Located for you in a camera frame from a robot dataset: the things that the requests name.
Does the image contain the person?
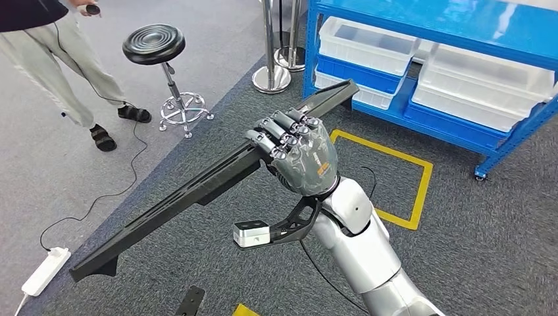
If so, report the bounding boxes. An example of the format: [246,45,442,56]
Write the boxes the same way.
[0,0,153,153]

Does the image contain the white power strip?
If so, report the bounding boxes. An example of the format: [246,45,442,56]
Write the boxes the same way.
[20,246,72,298]

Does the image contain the clear plastic bin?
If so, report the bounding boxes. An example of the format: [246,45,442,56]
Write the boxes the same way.
[318,16,422,78]
[411,80,553,134]
[313,69,399,111]
[417,42,558,108]

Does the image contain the long black plastic bracket part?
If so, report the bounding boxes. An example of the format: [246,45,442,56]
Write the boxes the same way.
[68,78,361,284]

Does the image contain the blue metal shelf rack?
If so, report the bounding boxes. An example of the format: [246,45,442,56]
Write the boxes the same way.
[301,0,558,182]

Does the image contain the person's hand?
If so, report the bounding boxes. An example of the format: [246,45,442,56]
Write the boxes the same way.
[68,0,102,17]

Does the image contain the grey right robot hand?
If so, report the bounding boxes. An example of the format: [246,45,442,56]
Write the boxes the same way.
[243,107,340,198]

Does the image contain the black floor cable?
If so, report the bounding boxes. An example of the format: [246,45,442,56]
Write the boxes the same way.
[38,19,150,253]

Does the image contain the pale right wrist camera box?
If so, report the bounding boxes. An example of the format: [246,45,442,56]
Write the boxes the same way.
[232,219,272,250]

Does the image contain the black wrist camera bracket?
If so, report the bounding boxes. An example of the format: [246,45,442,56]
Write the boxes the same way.
[261,195,327,245]

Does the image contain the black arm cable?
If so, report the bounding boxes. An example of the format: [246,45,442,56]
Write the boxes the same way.
[297,165,379,316]

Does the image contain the chrome stanchion post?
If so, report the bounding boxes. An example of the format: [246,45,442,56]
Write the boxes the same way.
[251,0,292,95]
[274,0,307,73]

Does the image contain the chrome stool with black seat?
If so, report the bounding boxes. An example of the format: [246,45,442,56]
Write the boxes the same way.
[121,23,215,140]

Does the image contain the white power strip cord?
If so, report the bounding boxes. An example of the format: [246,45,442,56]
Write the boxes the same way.
[13,293,30,316]

